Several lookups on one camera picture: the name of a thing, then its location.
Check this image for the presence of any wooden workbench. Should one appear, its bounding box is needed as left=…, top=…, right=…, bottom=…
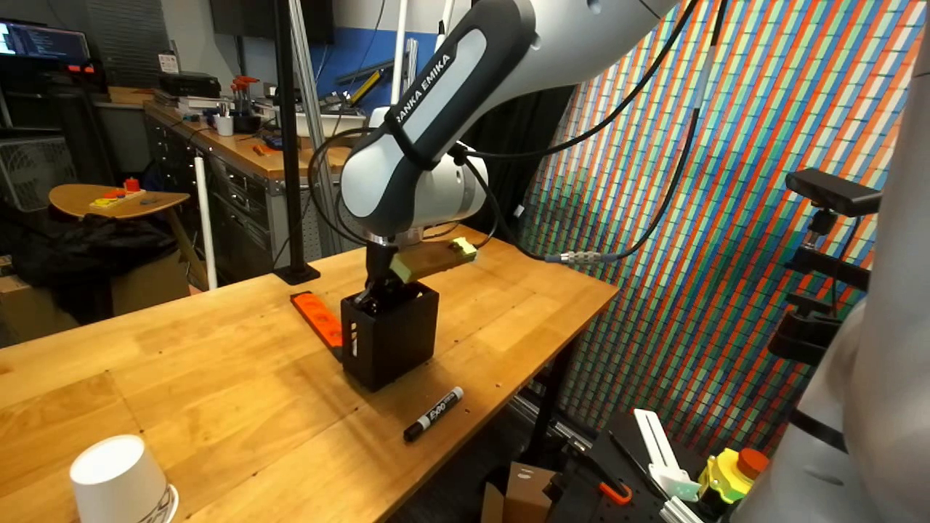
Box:
left=144, top=99, right=372, bottom=284

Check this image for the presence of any black box device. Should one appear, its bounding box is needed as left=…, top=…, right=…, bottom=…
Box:
left=157, top=70, right=223, bottom=99

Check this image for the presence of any orange and black block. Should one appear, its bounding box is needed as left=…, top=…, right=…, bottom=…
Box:
left=289, top=288, right=348, bottom=359

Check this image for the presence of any colourful striped backdrop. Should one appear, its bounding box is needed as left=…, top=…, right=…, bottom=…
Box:
left=513, top=0, right=930, bottom=458

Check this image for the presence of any black vertical stand pole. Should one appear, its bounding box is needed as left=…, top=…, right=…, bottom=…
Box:
left=274, top=0, right=322, bottom=288

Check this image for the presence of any computer monitor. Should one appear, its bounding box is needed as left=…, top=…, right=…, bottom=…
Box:
left=0, top=18, right=97, bottom=73

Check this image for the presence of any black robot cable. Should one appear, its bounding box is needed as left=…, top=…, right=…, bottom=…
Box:
left=306, top=0, right=733, bottom=268

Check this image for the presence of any black camera on stand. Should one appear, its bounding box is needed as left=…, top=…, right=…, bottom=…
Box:
left=783, top=164, right=889, bottom=220

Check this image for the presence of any small cardboard box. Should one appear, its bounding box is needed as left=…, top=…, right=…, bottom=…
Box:
left=481, top=458, right=562, bottom=523

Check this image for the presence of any black table leg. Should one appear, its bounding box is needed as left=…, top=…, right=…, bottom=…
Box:
left=527, top=337, right=584, bottom=468

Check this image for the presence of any black camera stand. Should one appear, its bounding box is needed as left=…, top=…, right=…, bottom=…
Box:
left=767, top=205, right=908, bottom=369

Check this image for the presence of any white paper cup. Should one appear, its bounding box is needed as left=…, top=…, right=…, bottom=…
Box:
left=68, top=432, right=184, bottom=523

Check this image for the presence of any orange handled clamp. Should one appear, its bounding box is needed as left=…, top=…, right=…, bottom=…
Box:
left=563, top=443, right=639, bottom=512

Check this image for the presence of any slanted metal frame bar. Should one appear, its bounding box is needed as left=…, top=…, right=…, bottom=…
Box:
left=286, top=0, right=344, bottom=256

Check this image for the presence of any white metal bracket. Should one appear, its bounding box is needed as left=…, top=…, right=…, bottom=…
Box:
left=632, top=406, right=707, bottom=502

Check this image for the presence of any yellow red emergency stop button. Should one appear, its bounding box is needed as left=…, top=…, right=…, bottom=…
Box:
left=697, top=443, right=774, bottom=507

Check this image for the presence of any round wooden stool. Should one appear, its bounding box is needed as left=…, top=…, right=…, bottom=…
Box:
left=48, top=179, right=212, bottom=292

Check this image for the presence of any white vertical metal pole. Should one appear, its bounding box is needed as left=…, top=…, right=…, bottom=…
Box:
left=389, top=0, right=414, bottom=105

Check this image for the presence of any black marker pen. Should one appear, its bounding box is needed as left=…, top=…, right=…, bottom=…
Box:
left=402, top=384, right=469, bottom=443

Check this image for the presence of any yellow flat block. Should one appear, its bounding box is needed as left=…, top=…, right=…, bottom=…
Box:
left=87, top=192, right=151, bottom=218

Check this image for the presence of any black perforated box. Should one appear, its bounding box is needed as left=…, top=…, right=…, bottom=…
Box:
left=338, top=279, right=441, bottom=393

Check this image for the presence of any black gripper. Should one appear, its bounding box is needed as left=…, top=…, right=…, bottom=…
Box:
left=357, top=239, right=418, bottom=311

